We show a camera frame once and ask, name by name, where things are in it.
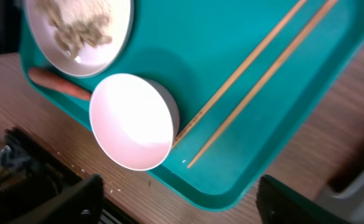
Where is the orange carrot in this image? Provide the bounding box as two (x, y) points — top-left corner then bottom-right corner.
(27, 67), (91, 101)

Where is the pink-white bowl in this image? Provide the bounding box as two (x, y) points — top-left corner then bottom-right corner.
(89, 73), (180, 171)

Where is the grey dish rack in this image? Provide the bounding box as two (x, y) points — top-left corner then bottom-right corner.
(314, 171), (364, 223)

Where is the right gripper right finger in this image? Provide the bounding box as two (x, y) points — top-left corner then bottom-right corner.
(256, 175), (348, 224)

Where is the teal serving tray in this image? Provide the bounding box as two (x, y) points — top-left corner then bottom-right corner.
(19, 0), (364, 213)

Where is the peanut shells pile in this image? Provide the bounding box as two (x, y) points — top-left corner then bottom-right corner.
(35, 0), (114, 60)

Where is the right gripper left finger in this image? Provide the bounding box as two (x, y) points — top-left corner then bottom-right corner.
(10, 174), (104, 224)

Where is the white round plate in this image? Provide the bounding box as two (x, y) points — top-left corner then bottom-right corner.
(23, 0), (134, 78)

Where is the black plastic bin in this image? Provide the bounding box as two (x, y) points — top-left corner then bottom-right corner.
(0, 0), (22, 54)

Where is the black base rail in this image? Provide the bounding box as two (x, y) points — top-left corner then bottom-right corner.
(0, 128), (135, 223)

